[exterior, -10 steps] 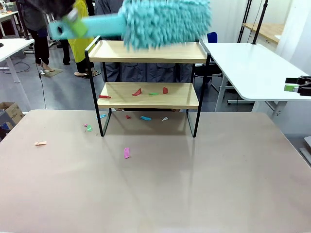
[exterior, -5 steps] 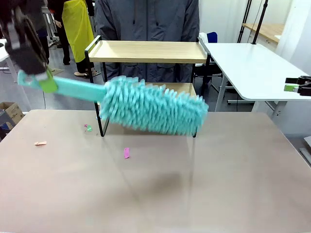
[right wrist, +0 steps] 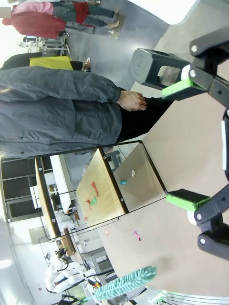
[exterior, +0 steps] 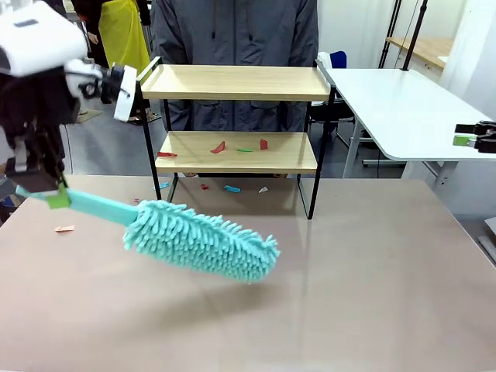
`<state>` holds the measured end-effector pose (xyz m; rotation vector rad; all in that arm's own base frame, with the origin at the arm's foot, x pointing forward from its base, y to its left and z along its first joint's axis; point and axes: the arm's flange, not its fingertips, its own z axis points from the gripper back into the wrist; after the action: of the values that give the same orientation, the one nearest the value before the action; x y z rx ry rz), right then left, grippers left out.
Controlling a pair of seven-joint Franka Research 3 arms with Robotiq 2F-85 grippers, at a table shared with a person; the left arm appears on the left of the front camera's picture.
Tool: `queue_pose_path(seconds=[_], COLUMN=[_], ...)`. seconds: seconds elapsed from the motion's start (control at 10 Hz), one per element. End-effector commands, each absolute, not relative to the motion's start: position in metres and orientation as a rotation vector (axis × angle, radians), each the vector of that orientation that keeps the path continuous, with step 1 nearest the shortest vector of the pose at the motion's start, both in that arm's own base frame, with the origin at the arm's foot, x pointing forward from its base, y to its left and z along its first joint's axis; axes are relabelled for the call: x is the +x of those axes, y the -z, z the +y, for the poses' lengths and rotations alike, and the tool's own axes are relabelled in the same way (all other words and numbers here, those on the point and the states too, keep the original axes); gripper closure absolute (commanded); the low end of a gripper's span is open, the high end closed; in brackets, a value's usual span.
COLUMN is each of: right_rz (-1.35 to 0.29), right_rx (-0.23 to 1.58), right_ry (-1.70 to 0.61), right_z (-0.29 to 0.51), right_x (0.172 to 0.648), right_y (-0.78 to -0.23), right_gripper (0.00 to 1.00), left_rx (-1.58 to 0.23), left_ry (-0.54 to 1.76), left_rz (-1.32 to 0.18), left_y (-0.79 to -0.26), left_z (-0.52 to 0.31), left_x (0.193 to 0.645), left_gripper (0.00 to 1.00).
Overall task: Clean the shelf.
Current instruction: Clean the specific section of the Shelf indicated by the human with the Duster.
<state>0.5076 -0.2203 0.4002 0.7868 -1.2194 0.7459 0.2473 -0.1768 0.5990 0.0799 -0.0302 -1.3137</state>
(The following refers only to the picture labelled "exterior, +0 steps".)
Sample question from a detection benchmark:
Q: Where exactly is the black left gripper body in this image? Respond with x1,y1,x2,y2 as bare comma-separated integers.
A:
0,66,78,131

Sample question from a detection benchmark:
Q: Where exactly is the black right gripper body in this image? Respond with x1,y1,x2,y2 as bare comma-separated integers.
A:
474,119,496,154

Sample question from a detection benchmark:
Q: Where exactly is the teal microfiber duster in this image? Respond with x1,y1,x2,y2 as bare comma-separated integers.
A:
15,184,281,286

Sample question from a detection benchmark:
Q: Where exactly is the two-tier wooden black-framed shelf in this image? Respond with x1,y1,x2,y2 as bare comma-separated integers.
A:
134,55,338,221

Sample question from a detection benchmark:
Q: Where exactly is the large white table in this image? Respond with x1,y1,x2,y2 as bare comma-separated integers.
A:
315,67,496,191

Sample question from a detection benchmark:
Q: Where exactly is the light wooden table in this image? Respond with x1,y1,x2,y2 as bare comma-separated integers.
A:
386,36,455,71

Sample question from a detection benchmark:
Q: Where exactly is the person wearing yellow apron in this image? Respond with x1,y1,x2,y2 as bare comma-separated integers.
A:
71,0,156,127

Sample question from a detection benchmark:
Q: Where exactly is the black stand pole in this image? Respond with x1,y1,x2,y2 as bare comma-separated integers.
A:
401,0,429,71

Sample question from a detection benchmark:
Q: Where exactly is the black tripod stand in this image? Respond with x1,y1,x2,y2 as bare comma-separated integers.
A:
378,0,403,69

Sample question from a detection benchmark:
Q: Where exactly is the blue office chair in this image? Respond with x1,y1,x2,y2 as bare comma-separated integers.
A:
309,50,373,168

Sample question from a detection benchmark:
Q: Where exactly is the person in grey jacket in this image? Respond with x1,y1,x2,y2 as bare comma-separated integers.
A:
149,0,319,132

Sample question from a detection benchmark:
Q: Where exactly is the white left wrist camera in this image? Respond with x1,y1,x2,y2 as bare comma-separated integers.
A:
65,57,139,122

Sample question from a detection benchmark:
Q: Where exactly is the grey metal rail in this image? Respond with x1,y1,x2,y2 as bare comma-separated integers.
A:
477,216,496,267

